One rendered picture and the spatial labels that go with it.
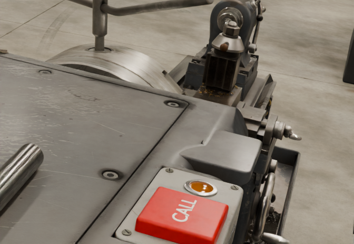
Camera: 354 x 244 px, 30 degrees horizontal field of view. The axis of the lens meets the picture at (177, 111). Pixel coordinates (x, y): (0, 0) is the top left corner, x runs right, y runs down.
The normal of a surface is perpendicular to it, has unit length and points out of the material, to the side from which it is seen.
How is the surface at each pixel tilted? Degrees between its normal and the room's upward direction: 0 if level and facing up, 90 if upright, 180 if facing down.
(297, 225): 0
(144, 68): 22
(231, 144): 0
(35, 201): 0
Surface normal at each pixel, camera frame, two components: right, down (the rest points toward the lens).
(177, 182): 0.16, -0.92
